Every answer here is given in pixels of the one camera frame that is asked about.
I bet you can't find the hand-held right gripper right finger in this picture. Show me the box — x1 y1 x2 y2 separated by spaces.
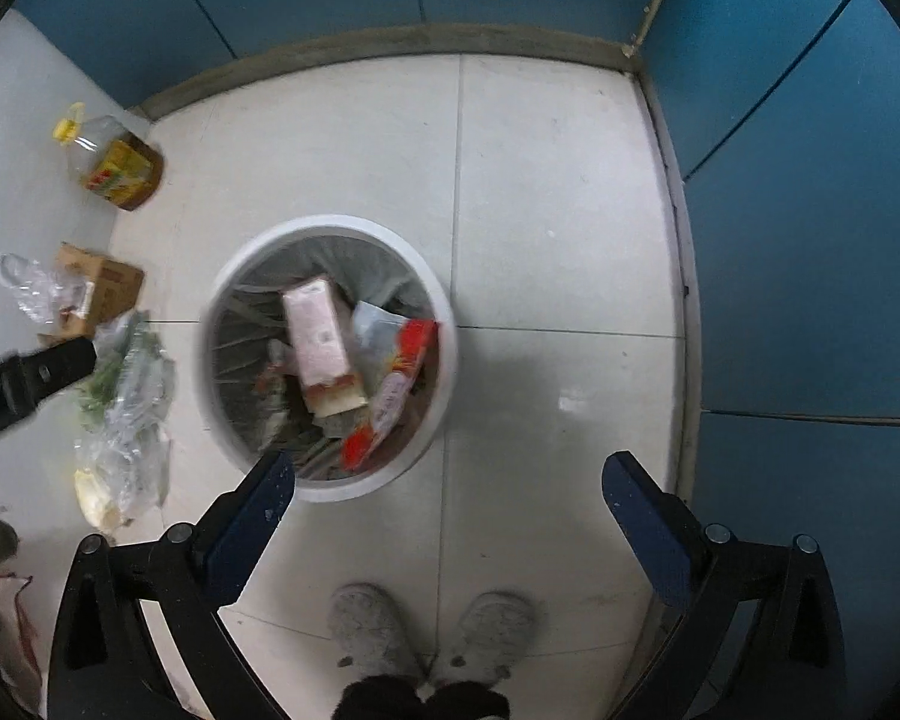
601 450 848 720

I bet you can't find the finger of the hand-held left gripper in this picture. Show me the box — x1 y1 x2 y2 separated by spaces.
0 336 97 452

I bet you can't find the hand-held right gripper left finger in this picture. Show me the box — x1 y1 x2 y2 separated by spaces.
45 448 297 720

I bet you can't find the pink food package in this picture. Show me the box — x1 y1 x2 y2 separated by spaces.
281 277 368 417

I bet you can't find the red white snack bag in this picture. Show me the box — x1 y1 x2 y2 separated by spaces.
341 319 440 472

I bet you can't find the silvery clear food bag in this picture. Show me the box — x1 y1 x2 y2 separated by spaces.
352 300 407 362

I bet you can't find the white round trash bin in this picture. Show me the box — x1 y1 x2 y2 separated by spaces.
199 217 460 503

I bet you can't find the crumpled clear plastic bag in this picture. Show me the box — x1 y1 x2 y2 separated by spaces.
0 251 98 332

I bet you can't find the plastic bag of green vegetables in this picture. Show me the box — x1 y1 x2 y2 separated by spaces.
76 311 177 436

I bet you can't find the brown cardboard box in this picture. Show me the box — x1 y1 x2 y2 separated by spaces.
37 242 145 342

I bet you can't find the plastic bag of pale vegetables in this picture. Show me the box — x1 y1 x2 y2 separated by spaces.
73 427 173 530

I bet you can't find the grey fluffy slipper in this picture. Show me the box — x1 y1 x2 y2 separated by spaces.
328 583 421 683
450 591 537 685

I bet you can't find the yellow-capped cooking oil bottle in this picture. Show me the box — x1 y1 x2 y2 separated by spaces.
52 101 164 212

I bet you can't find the white red printed sack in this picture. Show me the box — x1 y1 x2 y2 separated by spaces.
0 574 46 717

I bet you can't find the grey bin liner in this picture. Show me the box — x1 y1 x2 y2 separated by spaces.
217 234 430 466

